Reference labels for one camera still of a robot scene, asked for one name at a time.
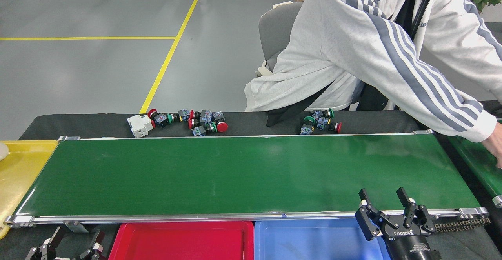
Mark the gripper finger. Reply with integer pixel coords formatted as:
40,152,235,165
76,229,106,260
25,227,67,260

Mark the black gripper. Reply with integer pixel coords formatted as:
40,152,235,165
355,187,442,260

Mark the white circuit breaker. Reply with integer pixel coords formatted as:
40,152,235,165
127,114,155,138

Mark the yellow plastic tray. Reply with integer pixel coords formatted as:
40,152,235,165
0,140,59,240

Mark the blue plastic tray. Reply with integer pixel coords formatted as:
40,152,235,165
254,219,391,260

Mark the red plastic tray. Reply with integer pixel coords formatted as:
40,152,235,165
109,221,255,260

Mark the short green conveyor belt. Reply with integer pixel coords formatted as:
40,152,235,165
447,121,502,208

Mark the person's right hand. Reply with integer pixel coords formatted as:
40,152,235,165
482,125,502,169

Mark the person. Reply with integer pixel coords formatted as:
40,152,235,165
244,0,502,143

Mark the grey office chair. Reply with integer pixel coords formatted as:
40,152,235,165
255,1,304,78

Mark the black drive chain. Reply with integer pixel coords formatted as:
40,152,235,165
433,217,491,233

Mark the red push button switch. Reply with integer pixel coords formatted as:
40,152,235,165
189,109,213,121
147,109,170,128
316,118,342,134
188,118,212,130
191,121,229,137

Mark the green conveyor belt, silver frame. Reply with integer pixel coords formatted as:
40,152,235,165
4,130,491,234

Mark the small green push button switch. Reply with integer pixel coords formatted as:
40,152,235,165
168,109,191,124

